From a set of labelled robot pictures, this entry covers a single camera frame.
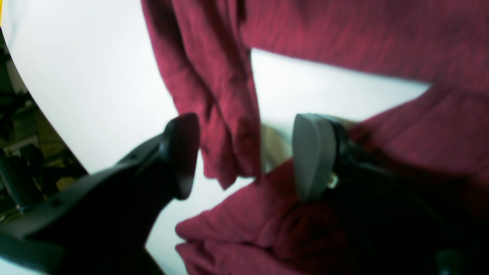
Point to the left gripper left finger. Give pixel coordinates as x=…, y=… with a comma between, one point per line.
x=100, y=224

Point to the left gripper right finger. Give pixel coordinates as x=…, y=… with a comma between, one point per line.
x=392, y=230

